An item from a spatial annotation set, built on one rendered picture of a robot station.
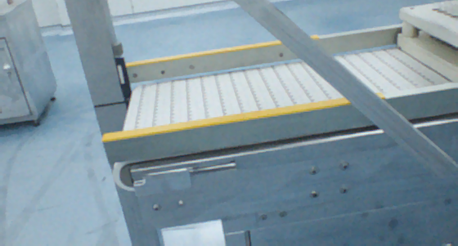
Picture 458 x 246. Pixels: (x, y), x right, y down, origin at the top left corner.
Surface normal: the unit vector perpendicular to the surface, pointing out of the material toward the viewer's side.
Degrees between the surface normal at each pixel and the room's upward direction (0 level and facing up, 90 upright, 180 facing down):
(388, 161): 90
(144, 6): 90
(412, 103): 90
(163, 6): 90
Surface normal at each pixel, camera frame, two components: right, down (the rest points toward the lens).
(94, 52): 0.10, 0.43
